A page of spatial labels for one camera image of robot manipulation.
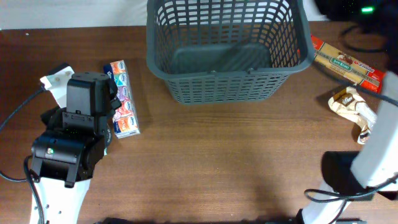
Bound grey plastic basket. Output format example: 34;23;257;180
146;0;315;105

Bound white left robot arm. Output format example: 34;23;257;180
24;72;121;223

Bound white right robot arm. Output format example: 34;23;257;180
295;1;397;223

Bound Kleenex tissue multipack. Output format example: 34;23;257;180
103;60;141;139

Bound San Remo spaghetti packet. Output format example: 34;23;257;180
311;35;385;93

